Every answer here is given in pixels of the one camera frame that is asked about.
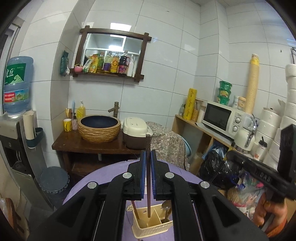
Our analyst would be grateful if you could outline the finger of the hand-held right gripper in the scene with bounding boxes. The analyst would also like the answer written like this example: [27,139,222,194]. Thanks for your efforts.
[225,150,246,173]

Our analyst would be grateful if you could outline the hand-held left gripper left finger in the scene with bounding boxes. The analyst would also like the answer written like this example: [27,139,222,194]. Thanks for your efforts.
[28,151,147,241]

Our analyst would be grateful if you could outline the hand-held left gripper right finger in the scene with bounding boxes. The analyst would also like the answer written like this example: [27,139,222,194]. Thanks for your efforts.
[150,149,270,241]

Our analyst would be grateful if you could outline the beige plastic cutlery holder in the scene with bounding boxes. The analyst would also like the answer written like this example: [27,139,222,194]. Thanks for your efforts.
[132,204,173,239]

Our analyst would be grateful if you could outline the person's right hand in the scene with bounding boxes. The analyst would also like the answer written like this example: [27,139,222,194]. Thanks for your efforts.
[253,192,288,238]

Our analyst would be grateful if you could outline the blue foil bag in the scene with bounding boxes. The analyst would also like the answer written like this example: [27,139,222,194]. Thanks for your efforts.
[208,141,226,160]

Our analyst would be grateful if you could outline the cream electric kettle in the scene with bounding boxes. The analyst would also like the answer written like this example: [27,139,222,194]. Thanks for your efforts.
[233,116,257,154]

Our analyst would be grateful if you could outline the black plastic bag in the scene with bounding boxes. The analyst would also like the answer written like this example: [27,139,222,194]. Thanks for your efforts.
[200,149,234,188]

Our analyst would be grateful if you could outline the white tumbler with red print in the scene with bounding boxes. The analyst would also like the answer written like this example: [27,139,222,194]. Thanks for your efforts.
[253,137,267,161]

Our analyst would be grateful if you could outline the floral cloth cover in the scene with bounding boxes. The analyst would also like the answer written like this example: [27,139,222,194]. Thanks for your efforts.
[146,122,188,171]

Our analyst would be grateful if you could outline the colourful filled plastic bag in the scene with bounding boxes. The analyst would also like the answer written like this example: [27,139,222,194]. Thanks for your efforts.
[228,171,269,216]

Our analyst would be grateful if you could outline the purple floral tablecloth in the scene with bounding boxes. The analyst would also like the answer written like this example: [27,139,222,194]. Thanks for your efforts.
[63,160,204,241]

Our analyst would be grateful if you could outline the light blue plastic basin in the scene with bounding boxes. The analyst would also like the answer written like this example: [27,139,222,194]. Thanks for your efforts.
[181,137,192,158]

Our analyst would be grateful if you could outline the white microwave oven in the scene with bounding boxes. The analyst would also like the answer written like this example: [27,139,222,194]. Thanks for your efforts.
[202,101,247,139]

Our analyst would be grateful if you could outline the short stack of white bowls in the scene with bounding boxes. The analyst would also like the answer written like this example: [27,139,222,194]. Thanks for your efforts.
[257,108,281,163]

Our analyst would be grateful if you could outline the white brown rice cooker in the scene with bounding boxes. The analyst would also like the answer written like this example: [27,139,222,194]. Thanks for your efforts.
[122,117,153,149]

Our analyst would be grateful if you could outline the light wooden shelf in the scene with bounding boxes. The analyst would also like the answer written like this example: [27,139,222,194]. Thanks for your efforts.
[172,114,234,176]

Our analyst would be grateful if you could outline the glass jar with lid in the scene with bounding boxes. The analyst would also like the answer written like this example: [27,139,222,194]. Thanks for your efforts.
[196,105,206,123]

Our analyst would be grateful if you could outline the woven pattern basin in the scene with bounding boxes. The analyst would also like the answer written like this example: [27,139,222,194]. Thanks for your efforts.
[77,115,121,142]

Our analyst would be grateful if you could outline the yellow wrapped roll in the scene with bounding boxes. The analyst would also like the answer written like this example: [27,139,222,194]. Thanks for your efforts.
[183,88,197,120]

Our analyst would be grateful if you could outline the bronze faucet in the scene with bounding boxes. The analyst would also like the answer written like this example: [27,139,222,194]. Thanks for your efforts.
[108,101,121,118]

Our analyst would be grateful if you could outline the tall stack of paper cups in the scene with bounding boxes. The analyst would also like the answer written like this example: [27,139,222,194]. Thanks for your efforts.
[244,54,259,115]

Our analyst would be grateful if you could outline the dark wooden washstand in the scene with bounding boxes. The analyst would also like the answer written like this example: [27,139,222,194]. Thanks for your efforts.
[51,132,148,176]

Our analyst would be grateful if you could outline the tall stack of white bowls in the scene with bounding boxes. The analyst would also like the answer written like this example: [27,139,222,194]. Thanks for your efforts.
[269,63,296,171]

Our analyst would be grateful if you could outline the dark round plastic stool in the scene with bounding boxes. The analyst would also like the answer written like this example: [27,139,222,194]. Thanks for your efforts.
[39,166,70,194]

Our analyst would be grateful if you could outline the yellow soap bottle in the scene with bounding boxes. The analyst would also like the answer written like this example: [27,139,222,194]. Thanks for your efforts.
[76,101,86,120]

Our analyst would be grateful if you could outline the dark soy sauce bottle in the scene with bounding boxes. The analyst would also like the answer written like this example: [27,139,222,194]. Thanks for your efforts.
[117,50,130,76]

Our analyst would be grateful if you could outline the amber sauce bottle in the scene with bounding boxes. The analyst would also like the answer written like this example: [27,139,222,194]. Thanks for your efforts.
[110,52,121,74]

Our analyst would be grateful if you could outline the purple label bottle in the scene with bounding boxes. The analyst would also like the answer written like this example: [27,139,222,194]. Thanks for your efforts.
[103,51,113,73]

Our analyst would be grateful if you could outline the yellow snack packet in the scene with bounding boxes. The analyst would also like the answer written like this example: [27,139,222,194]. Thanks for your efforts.
[89,54,99,73]

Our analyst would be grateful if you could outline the cream paper cup tube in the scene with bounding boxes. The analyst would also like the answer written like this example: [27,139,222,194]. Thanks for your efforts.
[22,111,37,141]

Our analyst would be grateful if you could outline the grey water dispenser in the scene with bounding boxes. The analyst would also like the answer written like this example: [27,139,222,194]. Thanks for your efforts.
[0,113,53,209]

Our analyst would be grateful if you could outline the wooden framed mirror shelf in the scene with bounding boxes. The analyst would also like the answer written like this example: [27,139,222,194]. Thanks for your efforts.
[70,25,152,80]

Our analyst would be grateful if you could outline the blue water jug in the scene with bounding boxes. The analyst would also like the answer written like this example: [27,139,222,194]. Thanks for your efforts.
[3,56,34,118]

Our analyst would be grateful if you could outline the teal wall holder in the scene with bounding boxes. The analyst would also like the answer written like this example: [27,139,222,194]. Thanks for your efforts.
[25,127,44,149]

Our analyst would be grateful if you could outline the green wall packet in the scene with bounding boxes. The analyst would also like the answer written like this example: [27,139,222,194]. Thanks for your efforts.
[60,51,70,76]

